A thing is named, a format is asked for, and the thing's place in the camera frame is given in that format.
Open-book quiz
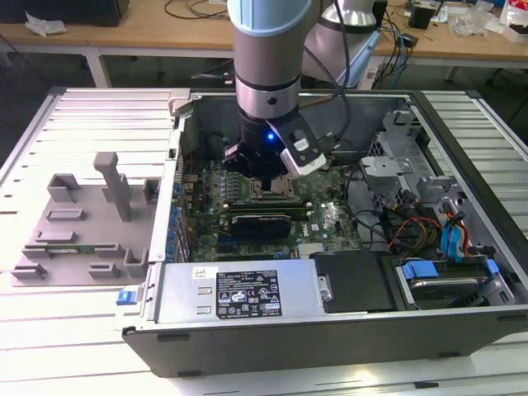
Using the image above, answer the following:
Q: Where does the black equipment box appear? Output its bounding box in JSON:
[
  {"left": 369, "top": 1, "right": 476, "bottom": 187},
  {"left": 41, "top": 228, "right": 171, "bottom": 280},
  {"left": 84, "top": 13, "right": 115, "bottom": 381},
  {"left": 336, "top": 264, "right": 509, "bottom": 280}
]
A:
[{"left": 0, "top": 0, "right": 130, "bottom": 26}]

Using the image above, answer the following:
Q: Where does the grey metal drive cage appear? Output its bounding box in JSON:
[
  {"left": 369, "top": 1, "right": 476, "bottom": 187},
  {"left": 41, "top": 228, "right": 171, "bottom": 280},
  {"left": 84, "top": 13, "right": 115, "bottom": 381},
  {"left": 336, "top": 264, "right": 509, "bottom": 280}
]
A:
[{"left": 357, "top": 107, "right": 469, "bottom": 210}]

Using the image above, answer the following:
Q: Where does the coloured power wire bundle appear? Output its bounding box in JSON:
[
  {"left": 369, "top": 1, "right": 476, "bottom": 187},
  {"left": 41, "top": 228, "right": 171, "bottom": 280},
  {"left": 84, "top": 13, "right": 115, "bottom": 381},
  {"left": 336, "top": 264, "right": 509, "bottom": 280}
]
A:
[{"left": 381, "top": 205, "right": 445, "bottom": 253}]

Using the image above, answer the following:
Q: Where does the hard disk in blue carrier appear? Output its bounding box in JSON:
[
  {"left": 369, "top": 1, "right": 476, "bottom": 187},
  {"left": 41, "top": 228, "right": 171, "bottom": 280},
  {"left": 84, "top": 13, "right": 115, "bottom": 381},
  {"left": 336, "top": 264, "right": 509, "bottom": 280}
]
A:
[{"left": 395, "top": 257, "right": 502, "bottom": 310}]

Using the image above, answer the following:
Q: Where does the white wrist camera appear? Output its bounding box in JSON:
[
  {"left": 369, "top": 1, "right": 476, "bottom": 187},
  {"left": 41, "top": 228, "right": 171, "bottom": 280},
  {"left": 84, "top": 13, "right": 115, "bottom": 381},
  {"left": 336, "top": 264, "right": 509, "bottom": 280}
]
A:
[{"left": 267, "top": 119, "right": 328, "bottom": 179}]

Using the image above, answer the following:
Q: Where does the CPU socket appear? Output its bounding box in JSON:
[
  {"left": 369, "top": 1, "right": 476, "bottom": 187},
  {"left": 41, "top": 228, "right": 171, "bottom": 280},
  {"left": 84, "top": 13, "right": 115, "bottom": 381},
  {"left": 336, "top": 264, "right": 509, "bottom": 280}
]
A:
[{"left": 246, "top": 176, "right": 297, "bottom": 201}]

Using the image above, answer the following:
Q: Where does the black open PC case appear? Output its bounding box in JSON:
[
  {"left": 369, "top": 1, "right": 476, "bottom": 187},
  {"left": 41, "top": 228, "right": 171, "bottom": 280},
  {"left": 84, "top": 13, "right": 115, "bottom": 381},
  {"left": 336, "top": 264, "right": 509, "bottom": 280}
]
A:
[{"left": 121, "top": 88, "right": 528, "bottom": 379}]

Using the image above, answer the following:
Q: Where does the grey parts rack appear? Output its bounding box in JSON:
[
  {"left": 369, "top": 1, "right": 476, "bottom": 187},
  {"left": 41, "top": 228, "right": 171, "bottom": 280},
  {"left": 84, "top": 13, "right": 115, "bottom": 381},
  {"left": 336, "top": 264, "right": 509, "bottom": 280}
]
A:
[{"left": 10, "top": 151, "right": 163, "bottom": 288}]

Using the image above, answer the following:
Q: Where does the green RAM stick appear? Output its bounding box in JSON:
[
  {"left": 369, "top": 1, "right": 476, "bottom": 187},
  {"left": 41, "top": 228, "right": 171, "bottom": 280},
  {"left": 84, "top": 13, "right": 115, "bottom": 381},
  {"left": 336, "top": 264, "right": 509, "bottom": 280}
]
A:
[{"left": 40, "top": 245, "right": 119, "bottom": 252}]

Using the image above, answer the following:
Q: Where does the green motherboard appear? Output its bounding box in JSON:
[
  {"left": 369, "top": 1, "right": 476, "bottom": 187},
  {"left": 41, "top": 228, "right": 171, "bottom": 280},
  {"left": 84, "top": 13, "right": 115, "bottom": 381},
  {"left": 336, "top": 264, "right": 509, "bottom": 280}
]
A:
[{"left": 175, "top": 156, "right": 368, "bottom": 263}]

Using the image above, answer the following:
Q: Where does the clear plastic wrapping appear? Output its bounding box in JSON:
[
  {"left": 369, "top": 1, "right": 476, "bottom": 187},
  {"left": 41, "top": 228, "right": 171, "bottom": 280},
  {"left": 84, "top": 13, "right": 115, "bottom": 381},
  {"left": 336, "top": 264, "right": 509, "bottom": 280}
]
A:
[{"left": 451, "top": 7, "right": 502, "bottom": 38}]

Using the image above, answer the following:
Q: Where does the blue data cable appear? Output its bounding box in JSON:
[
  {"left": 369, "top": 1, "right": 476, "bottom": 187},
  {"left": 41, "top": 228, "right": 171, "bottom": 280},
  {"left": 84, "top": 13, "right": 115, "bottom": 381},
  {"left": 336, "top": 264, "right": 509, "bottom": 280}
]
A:
[{"left": 441, "top": 210, "right": 469, "bottom": 265}]

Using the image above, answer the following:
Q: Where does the silver chipset heatsink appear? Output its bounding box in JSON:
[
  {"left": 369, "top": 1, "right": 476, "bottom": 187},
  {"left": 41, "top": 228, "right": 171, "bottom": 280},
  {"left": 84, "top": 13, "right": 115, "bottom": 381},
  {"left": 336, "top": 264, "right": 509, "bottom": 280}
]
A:
[{"left": 297, "top": 242, "right": 328, "bottom": 257}]

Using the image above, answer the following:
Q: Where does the silver power supply unit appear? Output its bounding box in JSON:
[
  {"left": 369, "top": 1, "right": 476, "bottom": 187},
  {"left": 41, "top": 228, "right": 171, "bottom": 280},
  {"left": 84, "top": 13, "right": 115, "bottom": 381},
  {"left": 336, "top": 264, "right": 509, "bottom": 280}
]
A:
[{"left": 144, "top": 258, "right": 328, "bottom": 328}]

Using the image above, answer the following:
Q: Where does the black graphics card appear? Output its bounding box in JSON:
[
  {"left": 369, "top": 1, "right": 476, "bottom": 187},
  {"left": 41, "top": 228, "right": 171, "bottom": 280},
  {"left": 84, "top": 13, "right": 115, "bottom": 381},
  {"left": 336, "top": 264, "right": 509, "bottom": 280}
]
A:
[{"left": 228, "top": 211, "right": 293, "bottom": 241}]

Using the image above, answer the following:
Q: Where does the small black box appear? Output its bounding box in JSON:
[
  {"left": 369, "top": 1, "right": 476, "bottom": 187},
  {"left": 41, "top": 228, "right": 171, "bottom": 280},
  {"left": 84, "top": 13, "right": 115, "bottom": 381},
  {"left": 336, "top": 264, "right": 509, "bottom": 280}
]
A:
[{"left": 408, "top": 2, "right": 433, "bottom": 30}]

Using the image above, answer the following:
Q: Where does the black drive bay cover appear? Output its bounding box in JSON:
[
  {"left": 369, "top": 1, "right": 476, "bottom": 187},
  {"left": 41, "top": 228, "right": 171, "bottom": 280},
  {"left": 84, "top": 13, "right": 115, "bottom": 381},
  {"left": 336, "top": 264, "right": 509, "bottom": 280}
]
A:
[{"left": 309, "top": 251, "right": 399, "bottom": 314}]

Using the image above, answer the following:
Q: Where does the black RAM slot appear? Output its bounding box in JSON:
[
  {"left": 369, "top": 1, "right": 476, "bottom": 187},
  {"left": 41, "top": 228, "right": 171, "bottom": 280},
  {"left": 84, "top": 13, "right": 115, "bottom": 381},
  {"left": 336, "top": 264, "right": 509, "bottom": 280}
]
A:
[
  {"left": 225, "top": 201, "right": 310, "bottom": 208},
  {"left": 225, "top": 206, "right": 310, "bottom": 213},
  {"left": 225, "top": 212, "right": 310, "bottom": 219}
]

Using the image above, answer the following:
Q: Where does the crumpled white plastic bag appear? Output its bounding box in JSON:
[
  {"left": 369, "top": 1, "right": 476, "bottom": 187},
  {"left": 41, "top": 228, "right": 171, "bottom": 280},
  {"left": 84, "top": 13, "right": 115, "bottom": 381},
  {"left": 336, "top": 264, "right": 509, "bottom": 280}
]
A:
[{"left": 24, "top": 11, "right": 68, "bottom": 38}]

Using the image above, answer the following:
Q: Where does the silver CPU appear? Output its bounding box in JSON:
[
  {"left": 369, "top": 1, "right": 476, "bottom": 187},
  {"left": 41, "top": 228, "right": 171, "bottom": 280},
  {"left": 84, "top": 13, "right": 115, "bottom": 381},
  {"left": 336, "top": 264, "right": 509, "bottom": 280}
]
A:
[{"left": 254, "top": 177, "right": 289, "bottom": 197}]

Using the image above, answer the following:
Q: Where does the wooden desk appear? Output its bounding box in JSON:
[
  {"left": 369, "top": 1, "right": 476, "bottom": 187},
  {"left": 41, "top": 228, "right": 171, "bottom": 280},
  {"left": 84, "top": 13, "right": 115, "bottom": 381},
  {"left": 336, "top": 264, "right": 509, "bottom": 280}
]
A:
[{"left": 0, "top": 18, "right": 528, "bottom": 90}]

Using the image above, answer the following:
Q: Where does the white red printed bag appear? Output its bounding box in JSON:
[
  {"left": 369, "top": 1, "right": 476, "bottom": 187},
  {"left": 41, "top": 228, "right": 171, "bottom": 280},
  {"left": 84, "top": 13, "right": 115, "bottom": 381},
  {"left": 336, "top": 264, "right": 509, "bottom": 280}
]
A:
[{"left": 500, "top": 0, "right": 528, "bottom": 42}]

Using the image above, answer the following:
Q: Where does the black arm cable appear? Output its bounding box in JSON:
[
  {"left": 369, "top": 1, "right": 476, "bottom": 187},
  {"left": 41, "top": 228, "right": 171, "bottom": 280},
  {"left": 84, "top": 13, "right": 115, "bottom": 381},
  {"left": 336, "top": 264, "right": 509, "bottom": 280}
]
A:
[{"left": 303, "top": 0, "right": 355, "bottom": 144}]

